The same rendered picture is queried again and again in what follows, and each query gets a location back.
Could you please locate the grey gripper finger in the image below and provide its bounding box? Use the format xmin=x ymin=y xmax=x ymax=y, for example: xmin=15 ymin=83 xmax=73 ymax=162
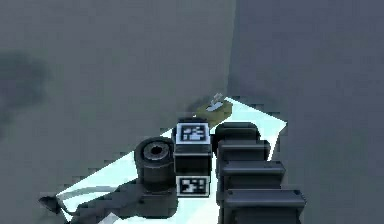
xmin=38 ymin=195 xmax=74 ymax=224

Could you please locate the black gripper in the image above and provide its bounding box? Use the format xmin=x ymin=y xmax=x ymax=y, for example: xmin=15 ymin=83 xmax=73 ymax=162
xmin=55 ymin=136 xmax=180 ymax=224

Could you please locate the olive tissue box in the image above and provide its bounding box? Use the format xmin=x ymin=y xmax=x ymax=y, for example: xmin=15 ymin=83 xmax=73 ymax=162
xmin=194 ymin=92 xmax=234 ymax=130

